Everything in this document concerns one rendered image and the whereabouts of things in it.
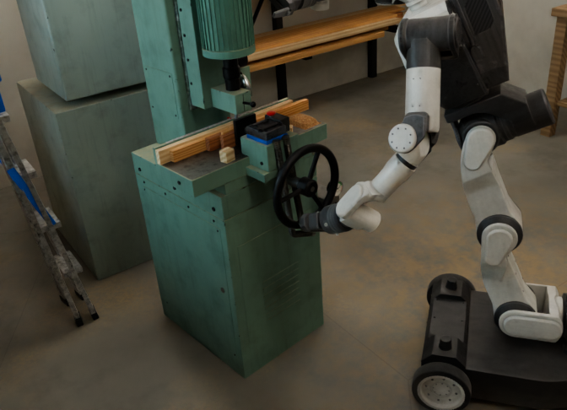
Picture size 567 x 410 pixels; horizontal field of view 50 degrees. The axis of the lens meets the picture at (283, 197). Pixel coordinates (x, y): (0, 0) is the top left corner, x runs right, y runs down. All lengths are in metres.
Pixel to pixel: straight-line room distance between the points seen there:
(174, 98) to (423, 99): 0.97
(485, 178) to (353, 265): 1.17
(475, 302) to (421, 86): 1.16
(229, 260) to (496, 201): 0.90
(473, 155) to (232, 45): 0.83
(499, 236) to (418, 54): 0.71
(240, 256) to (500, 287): 0.91
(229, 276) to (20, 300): 1.33
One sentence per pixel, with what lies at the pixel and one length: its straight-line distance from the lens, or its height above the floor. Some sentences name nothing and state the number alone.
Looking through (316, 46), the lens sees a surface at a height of 0.54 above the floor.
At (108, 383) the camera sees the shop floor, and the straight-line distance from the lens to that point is 2.58.
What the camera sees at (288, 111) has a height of 0.92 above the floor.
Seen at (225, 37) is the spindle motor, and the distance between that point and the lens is 1.98.
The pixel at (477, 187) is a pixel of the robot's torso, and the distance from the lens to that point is 2.04.
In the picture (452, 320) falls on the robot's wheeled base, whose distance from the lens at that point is 2.41.
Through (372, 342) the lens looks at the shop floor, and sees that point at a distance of 2.57.
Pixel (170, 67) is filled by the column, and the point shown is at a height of 1.14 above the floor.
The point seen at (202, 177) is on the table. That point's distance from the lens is 1.90.
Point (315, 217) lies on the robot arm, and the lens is 1.82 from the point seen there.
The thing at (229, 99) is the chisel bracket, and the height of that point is 1.05.
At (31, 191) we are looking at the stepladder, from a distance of 2.56.
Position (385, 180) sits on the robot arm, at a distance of 1.67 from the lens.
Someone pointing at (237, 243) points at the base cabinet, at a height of 0.60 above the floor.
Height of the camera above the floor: 1.72
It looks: 28 degrees down
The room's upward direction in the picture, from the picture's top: 4 degrees counter-clockwise
